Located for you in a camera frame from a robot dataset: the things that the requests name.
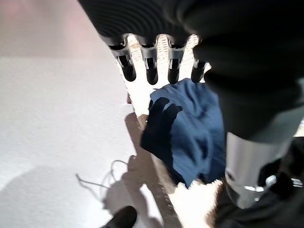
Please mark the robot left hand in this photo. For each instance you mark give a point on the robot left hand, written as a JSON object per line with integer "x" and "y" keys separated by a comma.
{"x": 237, "y": 47}

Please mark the blue cloth garment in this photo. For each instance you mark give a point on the blue cloth garment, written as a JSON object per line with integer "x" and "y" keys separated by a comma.
{"x": 202, "y": 133}

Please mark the robot silver black leg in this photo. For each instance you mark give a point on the robot silver black leg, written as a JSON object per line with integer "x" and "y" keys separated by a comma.
{"x": 280, "y": 204}

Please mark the white mesh laundry basket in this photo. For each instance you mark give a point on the white mesh laundry basket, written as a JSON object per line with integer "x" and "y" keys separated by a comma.
{"x": 190, "y": 206}

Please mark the robot dark foot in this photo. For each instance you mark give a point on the robot dark foot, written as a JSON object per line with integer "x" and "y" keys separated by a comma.
{"x": 123, "y": 218}

